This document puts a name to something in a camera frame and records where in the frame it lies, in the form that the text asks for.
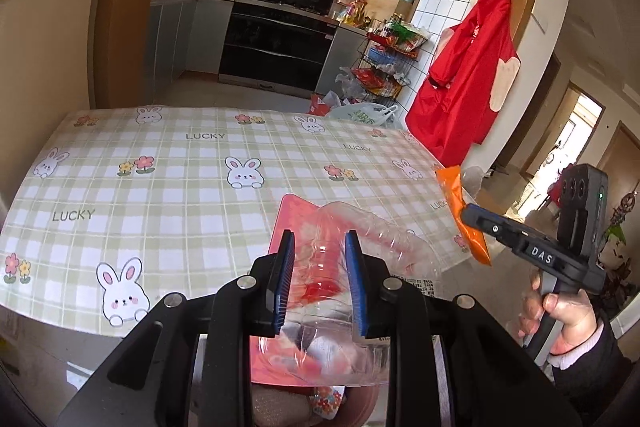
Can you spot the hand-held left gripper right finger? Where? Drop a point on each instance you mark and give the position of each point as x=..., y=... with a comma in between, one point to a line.
x=356, y=287

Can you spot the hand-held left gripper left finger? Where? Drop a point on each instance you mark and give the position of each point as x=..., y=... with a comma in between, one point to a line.
x=282, y=287

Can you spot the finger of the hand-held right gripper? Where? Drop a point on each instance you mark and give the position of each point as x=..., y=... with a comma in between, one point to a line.
x=487, y=222

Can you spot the orange snack packet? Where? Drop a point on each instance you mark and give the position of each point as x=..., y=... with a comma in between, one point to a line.
x=460, y=192

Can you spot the red card blister pack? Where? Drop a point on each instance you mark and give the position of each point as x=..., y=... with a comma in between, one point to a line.
x=320, y=257

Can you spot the pink trash bin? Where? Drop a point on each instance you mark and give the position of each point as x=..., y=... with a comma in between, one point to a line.
x=272, y=409

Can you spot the person's right forearm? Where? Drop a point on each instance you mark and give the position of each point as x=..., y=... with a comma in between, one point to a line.
x=590, y=382

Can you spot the person's right hand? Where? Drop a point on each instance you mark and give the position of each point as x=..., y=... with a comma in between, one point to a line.
x=572, y=322

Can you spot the checked bunny tablecloth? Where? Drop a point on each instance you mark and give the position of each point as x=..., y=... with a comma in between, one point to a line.
x=200, y=207

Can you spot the red apron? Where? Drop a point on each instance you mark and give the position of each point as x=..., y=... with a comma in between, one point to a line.
x=465, y=72

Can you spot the white shopping bag green print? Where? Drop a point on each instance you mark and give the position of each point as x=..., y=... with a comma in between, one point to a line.
x=362, y=113

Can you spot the red box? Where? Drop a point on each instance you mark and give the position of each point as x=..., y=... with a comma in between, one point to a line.
x=320, y=104

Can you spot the black oven stove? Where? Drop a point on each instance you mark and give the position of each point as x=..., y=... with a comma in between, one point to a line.
x=275, y=42

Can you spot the row of condiment bottles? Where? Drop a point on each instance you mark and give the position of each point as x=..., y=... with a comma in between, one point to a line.
x=350, y=7

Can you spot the grey lower cabinets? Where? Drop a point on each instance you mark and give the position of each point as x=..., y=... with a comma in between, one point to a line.
x=190, y=37

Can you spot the cream refrigerator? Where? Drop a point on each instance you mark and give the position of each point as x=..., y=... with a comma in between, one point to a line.
x=50, y=57

